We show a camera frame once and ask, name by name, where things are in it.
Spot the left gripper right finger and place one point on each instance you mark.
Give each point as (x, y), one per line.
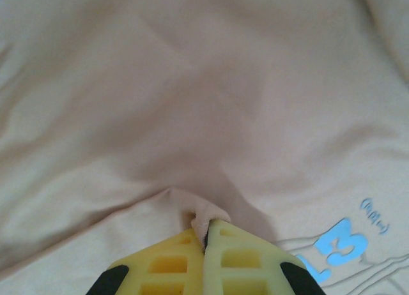
(243, 263)

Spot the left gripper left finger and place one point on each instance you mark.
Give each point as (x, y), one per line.
(159, 266)

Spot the orange t-shirt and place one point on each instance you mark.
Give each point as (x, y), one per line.
(204, 94)

